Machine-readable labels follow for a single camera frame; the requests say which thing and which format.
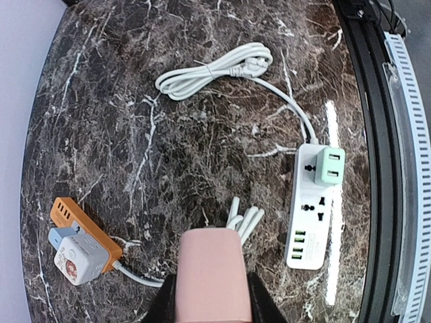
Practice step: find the blue plug adapter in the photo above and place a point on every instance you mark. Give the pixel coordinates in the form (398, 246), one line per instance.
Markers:
(56, 235)

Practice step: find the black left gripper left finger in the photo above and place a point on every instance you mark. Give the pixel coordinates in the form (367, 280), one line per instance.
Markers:
(162, 309)

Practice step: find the white power strip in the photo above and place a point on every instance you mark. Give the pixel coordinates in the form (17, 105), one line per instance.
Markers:
(310, 213)

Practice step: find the pink plug adapter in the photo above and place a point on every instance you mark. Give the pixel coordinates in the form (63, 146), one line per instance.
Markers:
(211, 282)

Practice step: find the orange power strip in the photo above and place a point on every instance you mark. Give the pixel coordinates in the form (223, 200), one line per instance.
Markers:
(67, 213)

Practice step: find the white cube socket adapter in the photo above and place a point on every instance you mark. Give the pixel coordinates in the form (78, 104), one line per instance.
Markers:
(81, 258)

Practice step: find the white slotted cable duct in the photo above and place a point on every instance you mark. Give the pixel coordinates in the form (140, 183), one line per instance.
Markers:
(414, 144)

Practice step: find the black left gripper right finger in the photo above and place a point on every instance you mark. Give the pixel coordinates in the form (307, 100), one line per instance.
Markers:
(263, 308)

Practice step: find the black front table rail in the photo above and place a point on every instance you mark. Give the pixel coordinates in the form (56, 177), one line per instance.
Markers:
(370, 59)

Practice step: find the green plug adapter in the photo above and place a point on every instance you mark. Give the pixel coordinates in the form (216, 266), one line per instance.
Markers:
(330, 166)

